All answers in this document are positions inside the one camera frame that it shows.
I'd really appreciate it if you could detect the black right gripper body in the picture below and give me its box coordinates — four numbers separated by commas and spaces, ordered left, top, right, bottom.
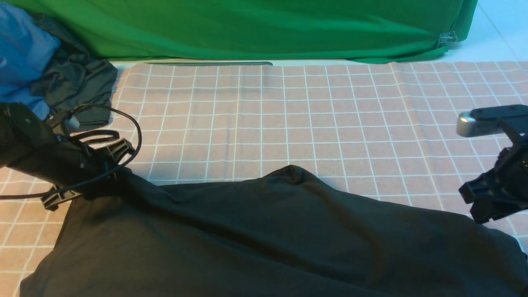
459, 141, 528, 224

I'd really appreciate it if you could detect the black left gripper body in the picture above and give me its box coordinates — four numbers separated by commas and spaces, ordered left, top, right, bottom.
0, 103, 137, 211

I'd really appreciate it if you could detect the dark gray long-sleeve shirt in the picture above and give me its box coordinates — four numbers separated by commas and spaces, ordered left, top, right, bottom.
20, 165, 528, 297

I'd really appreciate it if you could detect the dark teal crumpled garment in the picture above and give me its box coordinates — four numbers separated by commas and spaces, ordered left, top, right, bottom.
30, 14, 118, 115

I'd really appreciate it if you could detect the blue cloth garment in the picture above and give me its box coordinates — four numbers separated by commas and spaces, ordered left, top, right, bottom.
0, 2, 60, 120

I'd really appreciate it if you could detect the pink checkered table mat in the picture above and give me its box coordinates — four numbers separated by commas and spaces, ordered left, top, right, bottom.
1, 61, 527, 297

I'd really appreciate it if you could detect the silver binder clip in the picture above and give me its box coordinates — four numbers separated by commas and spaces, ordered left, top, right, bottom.
437, 31, 458, 48

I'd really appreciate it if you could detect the green backdrop cloth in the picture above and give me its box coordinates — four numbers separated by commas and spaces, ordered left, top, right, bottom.
9, 0, 477, 64

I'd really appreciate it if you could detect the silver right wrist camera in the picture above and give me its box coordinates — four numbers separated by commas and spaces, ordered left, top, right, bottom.
456, 104, 528, 138

